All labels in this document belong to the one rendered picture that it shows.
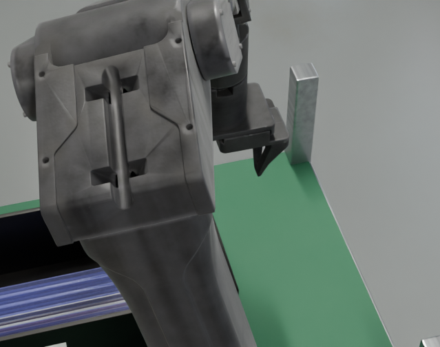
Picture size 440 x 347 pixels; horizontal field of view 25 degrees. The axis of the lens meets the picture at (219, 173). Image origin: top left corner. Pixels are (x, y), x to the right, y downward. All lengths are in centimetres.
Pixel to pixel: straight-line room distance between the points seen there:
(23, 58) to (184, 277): 14
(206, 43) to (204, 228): 9
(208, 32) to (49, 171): 10
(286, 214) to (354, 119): 153
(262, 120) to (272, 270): 30
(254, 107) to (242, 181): 34
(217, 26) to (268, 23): 262
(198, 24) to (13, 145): 229
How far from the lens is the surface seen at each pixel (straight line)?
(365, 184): 264
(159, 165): 44
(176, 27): 48
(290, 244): 126
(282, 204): 130
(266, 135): 98
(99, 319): 106
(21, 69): 51
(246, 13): 89
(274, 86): 289
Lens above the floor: 192
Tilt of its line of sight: 47 degrees down
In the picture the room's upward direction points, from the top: straight up
